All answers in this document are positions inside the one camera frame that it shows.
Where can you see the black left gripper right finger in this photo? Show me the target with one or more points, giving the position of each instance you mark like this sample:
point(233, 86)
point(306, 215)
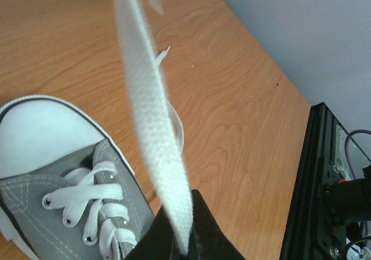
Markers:
point(207, 241)

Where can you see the grey canvas sneaker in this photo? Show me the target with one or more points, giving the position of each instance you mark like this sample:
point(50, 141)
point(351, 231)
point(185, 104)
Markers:
point(48, 144)

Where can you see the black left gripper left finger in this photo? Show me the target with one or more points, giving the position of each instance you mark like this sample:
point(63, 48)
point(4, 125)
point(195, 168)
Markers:
point(158, 243)

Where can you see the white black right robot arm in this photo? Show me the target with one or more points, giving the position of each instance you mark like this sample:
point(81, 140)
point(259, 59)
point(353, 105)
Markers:
point(346, 217)

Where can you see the white shoelace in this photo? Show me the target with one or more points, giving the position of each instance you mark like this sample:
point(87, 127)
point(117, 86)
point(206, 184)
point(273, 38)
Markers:
point(157, 142)

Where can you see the black aluminium frame rail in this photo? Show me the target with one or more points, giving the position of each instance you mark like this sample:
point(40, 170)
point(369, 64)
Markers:
point(330, 153)

